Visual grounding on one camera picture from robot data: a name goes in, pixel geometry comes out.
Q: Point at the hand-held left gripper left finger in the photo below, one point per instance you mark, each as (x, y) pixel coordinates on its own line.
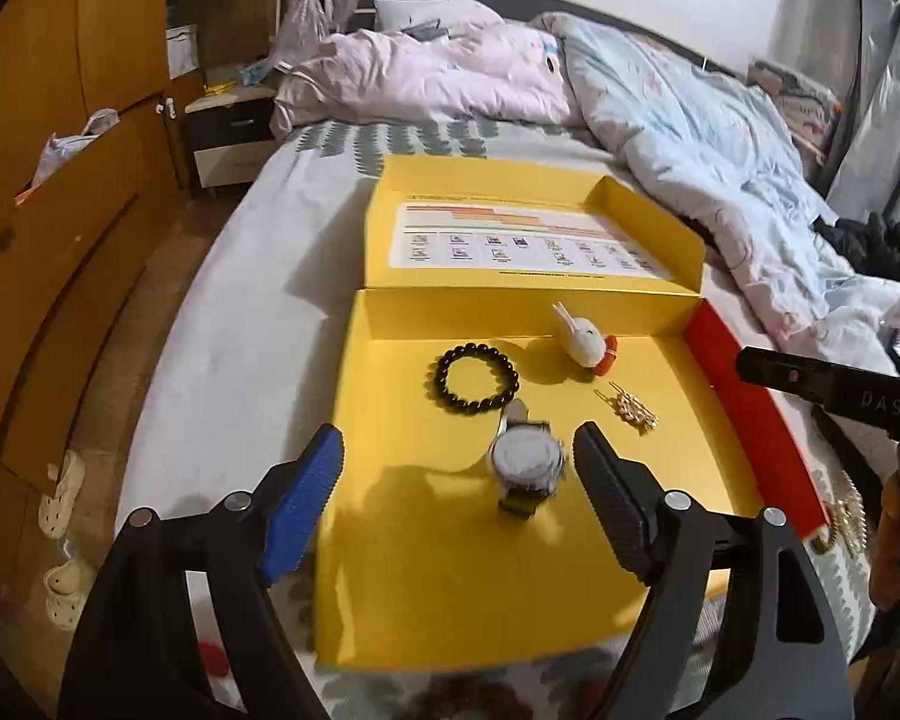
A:
(311, 499)

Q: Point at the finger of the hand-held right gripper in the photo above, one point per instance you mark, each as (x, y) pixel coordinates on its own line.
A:
(817, 381)

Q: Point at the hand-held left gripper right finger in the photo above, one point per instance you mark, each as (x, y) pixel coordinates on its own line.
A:
(613, 514)

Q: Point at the silver wristwatch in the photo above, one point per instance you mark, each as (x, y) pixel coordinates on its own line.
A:
(526, 457)

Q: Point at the yellow cardboard box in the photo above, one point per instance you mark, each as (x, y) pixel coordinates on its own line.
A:
(435, 540)

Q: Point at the black clothing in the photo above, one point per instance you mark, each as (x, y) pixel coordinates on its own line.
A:
(870, 244)

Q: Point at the white rabbit figure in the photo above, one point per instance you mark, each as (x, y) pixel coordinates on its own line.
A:
(589, 341)

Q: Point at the red round object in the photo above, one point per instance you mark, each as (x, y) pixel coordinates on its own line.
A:
(214, 660)

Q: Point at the bed with leaf-print sheet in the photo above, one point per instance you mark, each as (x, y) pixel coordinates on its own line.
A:
(270, 277)

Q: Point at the cream clog slipper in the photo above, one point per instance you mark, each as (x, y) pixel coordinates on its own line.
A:
(61, 495)
(67, 592)

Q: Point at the light blue printed duvet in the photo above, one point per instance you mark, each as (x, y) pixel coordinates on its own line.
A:
(690, 135)

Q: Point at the silver foil curtain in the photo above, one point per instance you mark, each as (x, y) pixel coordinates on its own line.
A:
(881, 90)

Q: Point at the black and white nightstand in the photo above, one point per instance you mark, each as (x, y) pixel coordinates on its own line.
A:
(225, 127)

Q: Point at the wooden wardrobe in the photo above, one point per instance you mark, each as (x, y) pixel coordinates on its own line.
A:
(60, 165)

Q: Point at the white plastic bag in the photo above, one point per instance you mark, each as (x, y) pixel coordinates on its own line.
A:
(67, 146)

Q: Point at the pink duvet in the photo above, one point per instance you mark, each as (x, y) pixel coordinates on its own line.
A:
(435, 75)

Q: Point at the clear hanging plastic bag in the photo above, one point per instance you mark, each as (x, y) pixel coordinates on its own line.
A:
(304, 22)

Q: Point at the white pillow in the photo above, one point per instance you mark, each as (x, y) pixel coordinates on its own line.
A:
(420, 11)

